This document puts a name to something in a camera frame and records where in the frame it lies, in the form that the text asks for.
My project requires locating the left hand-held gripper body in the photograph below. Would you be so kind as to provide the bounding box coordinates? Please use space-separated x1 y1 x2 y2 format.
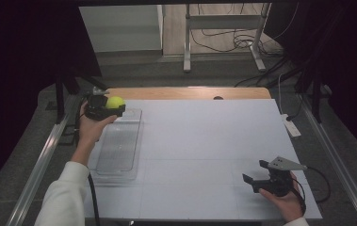
84 87 116 122

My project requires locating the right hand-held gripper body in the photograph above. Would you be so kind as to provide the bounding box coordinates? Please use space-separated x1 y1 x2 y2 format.
252 155 309 198

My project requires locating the yellow tennis ball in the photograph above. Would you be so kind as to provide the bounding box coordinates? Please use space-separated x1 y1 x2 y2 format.
105 95 126 110

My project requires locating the clear plastic tray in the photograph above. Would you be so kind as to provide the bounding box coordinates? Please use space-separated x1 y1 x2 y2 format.
89 107 144 184

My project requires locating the person's left hand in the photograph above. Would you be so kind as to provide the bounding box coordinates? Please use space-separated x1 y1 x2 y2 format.
77 100 119 145

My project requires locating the person's right hand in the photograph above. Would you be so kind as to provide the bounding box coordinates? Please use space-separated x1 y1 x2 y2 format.
258 179 306 224

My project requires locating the black stand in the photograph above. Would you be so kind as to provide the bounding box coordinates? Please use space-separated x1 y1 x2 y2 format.
54 71 108 124
294 71 325 124

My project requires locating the black floor plate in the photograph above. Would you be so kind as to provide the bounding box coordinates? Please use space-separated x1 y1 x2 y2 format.
57 123 81 146

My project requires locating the white power strip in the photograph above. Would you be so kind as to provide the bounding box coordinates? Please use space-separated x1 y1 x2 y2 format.
281 113 302 138

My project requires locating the white table board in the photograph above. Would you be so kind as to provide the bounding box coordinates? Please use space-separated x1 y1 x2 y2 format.
83 99 323 220

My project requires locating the wooden table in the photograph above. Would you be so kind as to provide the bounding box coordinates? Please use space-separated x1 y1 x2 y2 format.
103 87 272 101

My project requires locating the white cabinet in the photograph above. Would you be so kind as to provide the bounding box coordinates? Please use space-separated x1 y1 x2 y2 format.
78 4 164 54

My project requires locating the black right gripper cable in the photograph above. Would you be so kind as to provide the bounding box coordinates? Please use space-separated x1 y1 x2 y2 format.
306 166 332 204

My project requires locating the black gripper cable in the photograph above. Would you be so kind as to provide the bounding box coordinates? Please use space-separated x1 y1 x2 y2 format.
306 166 332 204
86 171 102 226

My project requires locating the black plug cable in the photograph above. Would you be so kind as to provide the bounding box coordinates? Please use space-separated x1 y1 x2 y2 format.
286 99 303 122

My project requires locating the aluminium rail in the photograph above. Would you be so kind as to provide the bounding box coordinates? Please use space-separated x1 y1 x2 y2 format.
299 93 357 226
6 114 71 226

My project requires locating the white power cable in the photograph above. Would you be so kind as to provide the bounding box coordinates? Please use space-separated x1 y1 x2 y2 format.
277 73 286 116

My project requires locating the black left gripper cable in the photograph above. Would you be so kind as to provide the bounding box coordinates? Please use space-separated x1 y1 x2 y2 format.
86 171 102 226

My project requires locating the tangle of black floor cables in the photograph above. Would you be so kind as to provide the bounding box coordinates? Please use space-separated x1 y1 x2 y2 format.
189 27 284 59

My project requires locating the grey metal desk frame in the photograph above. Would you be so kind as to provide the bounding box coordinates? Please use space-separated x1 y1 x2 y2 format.
183 3 272 73

